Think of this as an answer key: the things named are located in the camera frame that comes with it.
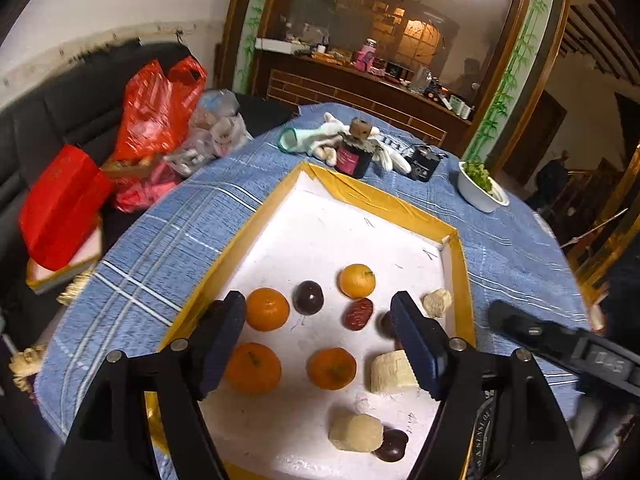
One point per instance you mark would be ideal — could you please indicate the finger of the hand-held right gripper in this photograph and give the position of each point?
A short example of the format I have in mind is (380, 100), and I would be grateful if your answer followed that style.
(525, 327)

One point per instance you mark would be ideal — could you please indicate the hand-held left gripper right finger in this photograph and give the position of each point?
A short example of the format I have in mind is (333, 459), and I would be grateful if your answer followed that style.
(415, 340)

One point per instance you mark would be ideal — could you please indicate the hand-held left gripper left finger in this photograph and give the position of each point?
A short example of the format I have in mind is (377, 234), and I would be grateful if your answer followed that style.
(225, 345)

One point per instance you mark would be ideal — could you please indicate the orange tangerine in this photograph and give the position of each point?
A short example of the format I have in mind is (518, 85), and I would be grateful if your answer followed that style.
(357, 281)
(267, 308)
(331, 368)
(252, 367)

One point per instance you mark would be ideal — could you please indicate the pale sugarcane piece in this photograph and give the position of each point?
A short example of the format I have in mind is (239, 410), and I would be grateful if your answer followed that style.
(356, 432)
(392, 372)
(437, 302)

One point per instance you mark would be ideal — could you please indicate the red date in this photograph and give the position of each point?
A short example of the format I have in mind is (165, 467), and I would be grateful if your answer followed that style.
(358, 314)

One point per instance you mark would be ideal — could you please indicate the yellow box with white inside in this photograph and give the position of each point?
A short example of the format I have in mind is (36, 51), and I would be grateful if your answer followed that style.
(325, 230)

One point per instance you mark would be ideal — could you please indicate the person's right hand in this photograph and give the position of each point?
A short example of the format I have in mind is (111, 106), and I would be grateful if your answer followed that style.
(595, 460)

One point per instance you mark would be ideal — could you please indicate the wooden chair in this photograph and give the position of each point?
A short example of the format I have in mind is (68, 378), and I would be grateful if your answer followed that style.
(615, 230)

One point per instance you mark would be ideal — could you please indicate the blue plaid tablecloth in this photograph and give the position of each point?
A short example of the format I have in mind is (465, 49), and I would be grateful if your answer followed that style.
(175, 220)

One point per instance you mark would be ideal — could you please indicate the white bowl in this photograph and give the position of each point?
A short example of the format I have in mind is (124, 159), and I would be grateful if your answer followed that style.
(475, 196)

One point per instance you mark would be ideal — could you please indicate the tan straw bundle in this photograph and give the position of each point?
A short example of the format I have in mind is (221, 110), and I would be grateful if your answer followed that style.
(75, 287)
(27, 365)

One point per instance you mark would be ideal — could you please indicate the green leafy vegetables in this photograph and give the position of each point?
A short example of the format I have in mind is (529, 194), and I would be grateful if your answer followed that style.
(477, 172)

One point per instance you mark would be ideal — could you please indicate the pink plastic bag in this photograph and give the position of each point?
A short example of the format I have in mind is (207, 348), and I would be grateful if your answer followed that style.
(145, 187)

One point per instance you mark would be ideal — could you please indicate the small black container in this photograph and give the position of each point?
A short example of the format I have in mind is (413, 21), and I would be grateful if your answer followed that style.
(425, 162)

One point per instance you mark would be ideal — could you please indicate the black jar with pink label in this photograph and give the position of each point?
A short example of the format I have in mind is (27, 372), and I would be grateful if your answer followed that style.
(352, 160)

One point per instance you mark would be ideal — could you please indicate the clear plastic bag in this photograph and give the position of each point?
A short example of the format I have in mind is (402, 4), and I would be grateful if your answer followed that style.
(215, 130)

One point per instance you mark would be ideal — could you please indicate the red gift box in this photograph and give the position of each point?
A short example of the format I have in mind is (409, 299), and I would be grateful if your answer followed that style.
(60, 205)

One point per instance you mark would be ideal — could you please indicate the white glove with green cuff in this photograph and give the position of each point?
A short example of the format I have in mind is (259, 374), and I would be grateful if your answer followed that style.
(305, 137)

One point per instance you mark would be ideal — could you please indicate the red plastic bag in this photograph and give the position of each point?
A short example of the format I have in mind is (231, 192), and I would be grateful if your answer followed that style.
(150, 105)

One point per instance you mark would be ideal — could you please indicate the wooden bar counter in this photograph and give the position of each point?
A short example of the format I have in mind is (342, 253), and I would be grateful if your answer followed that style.
(350, 92)

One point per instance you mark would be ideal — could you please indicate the black sofa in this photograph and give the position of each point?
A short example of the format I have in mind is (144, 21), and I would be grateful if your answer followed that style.
(75, 105)

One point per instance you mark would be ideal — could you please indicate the pink bottle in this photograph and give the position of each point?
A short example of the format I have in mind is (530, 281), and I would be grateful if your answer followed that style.
(366, 55)

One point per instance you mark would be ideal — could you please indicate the bamboo painted arch frame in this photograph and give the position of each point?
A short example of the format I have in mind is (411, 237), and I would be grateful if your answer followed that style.
(515, 60)

